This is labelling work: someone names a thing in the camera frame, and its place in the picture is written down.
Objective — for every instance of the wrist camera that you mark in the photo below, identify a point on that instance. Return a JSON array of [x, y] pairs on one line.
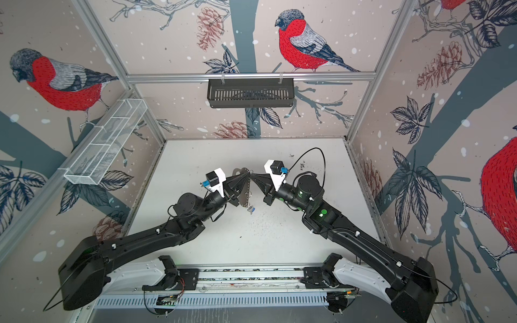
[[214, 181], [277, 171]]

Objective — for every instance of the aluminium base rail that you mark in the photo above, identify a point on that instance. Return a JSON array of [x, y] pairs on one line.
[[230, 288]]

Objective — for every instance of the white mesh wire shelf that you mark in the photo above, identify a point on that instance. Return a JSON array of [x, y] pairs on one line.
[[97, 157]]

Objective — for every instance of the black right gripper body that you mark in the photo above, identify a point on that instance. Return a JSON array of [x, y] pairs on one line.
[[275, 195]]

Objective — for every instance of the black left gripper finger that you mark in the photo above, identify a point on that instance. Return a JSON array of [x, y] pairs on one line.
[[239, 175], [241, 185]]

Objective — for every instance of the horizontal aluminium frame bar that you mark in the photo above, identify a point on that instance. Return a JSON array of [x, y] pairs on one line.
[[297, 77]]

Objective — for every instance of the black hanging wire basket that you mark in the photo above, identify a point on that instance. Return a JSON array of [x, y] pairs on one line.
[[251, 93]]

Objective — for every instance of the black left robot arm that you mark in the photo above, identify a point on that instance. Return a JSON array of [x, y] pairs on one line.
[[85, 272]]

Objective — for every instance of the silver metal carabiner keyring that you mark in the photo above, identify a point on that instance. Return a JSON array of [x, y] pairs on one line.
[[244, 195]]

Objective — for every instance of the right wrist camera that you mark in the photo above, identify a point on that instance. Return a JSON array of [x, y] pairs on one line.
[[277, 171]]

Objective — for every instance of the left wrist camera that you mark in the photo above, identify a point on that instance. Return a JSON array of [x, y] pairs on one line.
[[214, 181]]

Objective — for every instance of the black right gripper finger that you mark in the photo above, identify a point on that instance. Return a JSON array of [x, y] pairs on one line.
[[267, 190], [261, 179]]

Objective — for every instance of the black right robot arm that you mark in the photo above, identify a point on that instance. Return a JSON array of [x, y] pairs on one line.
[[412, 285]]

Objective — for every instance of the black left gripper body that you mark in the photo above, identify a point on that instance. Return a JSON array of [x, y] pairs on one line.
[[229, 197]]

